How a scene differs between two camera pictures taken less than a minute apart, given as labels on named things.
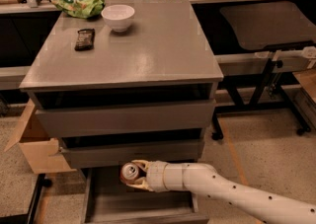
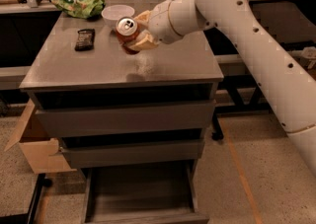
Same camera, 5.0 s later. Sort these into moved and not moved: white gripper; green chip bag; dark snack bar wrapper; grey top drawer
Moved: white gripper
Not moved: grey top drawer; dark snack bar wrapper; green chip bag
